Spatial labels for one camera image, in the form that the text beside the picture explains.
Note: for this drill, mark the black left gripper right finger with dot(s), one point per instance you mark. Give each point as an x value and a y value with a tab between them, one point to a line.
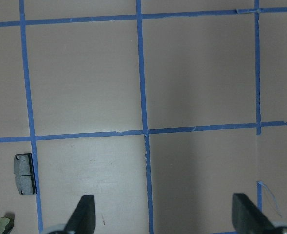
247	218

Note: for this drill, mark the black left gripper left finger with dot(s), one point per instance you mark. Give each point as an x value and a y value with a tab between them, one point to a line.
83	219

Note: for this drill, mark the curved brake shoe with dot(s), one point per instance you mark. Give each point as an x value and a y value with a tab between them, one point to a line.
7	223

